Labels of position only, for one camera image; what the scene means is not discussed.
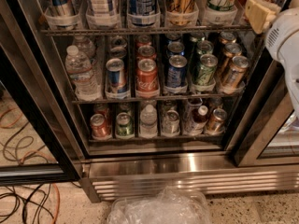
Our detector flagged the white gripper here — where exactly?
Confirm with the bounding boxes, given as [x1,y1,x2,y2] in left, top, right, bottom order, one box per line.
[244,0,299,77]

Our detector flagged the gold can middle shelf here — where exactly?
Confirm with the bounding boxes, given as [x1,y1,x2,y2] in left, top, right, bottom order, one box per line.
[221,55,249,89]

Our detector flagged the green can middle shelf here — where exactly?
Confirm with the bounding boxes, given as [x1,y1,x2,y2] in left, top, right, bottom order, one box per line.
[192,54,218,86]

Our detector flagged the blue pepsi can middle shelf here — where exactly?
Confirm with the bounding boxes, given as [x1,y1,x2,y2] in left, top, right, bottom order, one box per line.
[165,55,187,88]

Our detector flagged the gold can bottom shelf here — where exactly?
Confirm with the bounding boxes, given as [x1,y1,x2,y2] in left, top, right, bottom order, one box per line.
[205,108,227,134]

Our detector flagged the stainless steel fridge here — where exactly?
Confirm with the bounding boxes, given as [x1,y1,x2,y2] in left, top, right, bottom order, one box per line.
[38,0,299,203]

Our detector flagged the red coke can middle shelf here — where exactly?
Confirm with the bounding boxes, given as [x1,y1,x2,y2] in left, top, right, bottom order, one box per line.
[136,59,158,92]

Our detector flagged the silver can bottom shelf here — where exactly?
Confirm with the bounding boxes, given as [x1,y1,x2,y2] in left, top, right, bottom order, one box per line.
[163,109,179,135]

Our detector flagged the small water bottle bottom shelf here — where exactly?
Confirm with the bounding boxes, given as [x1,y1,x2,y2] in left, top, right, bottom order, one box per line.
[140,105,158,138]

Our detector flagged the blue silver energy drink can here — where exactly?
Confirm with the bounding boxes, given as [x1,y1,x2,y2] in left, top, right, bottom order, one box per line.
[106,58,127,93]

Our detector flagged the white labelled can top shelf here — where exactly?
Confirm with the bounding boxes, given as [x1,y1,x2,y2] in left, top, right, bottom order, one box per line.
[83,0,120,18]

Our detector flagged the green can bottom shelf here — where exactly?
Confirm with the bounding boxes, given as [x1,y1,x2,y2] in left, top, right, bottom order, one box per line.
[116,112,134,138]

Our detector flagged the red can bottom shelf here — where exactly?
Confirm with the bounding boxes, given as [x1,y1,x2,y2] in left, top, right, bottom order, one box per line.
[90,114,110,139]

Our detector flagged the blue silver can top shelf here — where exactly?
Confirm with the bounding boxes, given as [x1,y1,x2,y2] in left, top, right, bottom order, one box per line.
[41,0,82,18]

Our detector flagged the open glass fridge door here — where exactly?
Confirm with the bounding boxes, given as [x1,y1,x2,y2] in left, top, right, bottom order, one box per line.
[0,0,81,186]

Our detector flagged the brown bottle white cap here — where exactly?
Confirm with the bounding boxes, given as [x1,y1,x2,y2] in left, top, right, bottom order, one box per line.
[184,105,208,135]

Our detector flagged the rear clear water bottle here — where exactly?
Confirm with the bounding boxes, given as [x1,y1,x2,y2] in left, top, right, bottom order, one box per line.
[73,35,96,59]

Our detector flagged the clear water bottle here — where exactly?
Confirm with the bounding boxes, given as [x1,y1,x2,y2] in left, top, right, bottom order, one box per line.
[73,35,96,59]
[65,45,100,101]

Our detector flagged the front clear water bottle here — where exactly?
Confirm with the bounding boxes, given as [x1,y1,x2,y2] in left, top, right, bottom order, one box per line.
[65,45,100,101]

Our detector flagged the clear plastic bag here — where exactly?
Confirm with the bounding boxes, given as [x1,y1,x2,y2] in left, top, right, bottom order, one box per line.
[107,187,212,224]

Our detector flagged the orange cable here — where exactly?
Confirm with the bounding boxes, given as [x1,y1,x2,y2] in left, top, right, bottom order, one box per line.
[50,183,61,224]

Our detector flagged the black cables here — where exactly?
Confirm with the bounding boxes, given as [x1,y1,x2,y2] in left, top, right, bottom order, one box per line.
[0,183,55,224]

